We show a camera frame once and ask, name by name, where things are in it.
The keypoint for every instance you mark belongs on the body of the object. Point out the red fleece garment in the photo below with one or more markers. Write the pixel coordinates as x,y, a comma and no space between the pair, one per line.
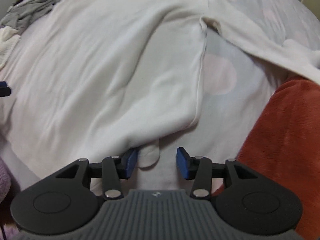
271,191

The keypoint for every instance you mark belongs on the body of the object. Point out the grey knit garment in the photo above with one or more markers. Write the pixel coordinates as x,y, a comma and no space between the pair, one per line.
25,12

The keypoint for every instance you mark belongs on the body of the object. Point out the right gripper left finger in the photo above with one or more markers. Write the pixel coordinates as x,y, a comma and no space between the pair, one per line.
129,160

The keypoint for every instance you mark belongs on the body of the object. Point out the white fluffy garment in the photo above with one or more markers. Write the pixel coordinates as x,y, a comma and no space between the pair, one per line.
8,40

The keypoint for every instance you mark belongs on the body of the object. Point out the polka dot bed sheet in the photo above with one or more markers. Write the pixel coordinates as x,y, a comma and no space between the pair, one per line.
236,89

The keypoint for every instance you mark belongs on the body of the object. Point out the white sweatshirt garment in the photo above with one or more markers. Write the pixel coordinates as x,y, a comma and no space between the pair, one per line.
93,78

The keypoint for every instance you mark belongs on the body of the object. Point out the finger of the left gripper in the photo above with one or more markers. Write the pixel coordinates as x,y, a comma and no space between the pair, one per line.
5,90

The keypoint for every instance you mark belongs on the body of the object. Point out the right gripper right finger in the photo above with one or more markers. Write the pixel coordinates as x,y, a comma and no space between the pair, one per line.
185,164

